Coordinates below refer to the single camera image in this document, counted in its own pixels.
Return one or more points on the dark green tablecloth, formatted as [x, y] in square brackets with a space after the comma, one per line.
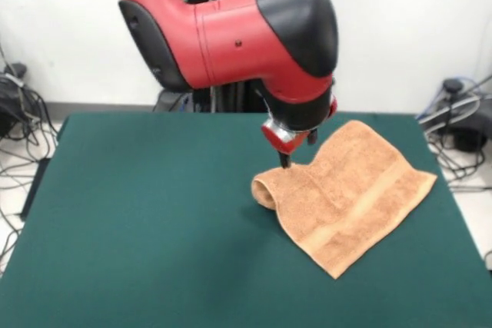
[115, 209]

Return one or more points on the tan terry towel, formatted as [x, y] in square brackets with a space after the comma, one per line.
[346, 209]

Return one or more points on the dark stand base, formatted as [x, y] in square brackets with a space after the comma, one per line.
[7, 109]

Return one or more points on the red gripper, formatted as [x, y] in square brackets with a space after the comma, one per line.
[282, 145]

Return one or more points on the black round foot knob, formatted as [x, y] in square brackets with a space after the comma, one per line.
[453, 85]
[16, 69]

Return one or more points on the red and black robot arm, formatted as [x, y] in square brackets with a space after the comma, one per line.
[238, 44]

